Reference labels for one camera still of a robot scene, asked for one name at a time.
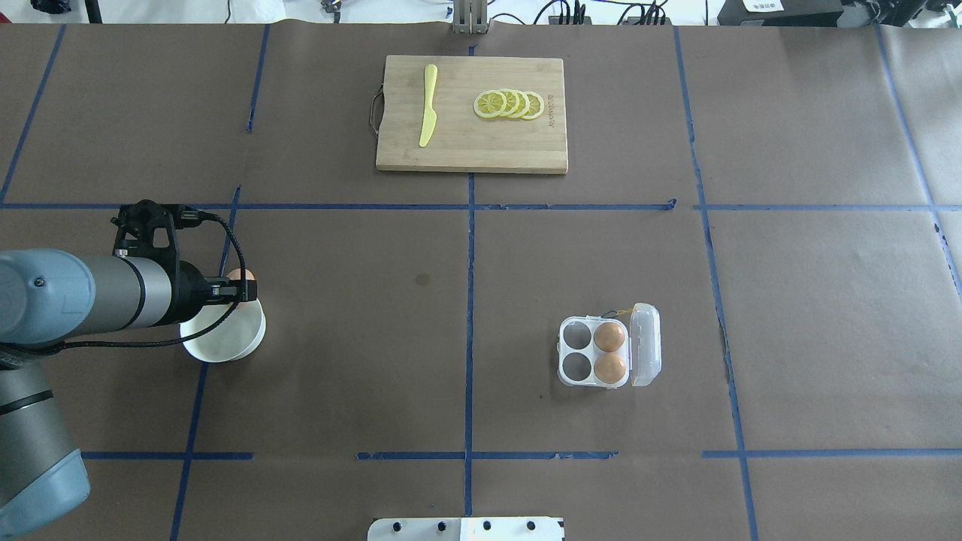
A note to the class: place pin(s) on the clear plastic egg box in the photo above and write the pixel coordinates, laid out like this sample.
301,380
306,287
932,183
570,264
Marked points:
642,349

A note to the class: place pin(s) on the white bowl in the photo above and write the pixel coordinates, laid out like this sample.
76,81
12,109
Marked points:
238,336

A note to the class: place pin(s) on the brown egg from bowl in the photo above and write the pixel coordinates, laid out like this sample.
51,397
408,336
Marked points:
238,273

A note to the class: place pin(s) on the brown egg rear in box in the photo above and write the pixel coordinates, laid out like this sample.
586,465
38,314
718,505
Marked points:
609,336

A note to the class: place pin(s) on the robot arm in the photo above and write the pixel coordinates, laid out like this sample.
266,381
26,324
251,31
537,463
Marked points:
50,298

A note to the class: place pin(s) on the yellow plastic knife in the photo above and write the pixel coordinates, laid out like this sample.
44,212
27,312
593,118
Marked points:
429,114

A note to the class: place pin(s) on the aluminium frame post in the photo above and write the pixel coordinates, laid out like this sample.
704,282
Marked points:
470,17

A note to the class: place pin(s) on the lemon slice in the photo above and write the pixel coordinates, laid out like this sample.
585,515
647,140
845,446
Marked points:
490,105
506,93
535,106
520,105

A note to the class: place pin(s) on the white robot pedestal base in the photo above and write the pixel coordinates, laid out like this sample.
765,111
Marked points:
469,528

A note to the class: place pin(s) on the black box on side table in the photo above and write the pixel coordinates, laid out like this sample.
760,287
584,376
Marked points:
821,14

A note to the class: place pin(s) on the brown egg in box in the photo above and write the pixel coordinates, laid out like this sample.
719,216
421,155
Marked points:
609,336
610,368

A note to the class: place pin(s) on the bamboo cutting board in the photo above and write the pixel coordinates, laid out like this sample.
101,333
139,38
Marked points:
463,143

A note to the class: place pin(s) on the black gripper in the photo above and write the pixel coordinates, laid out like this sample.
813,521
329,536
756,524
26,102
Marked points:
191,291

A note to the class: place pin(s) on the brown egg front in box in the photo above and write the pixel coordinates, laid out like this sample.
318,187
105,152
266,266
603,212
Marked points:
610,368

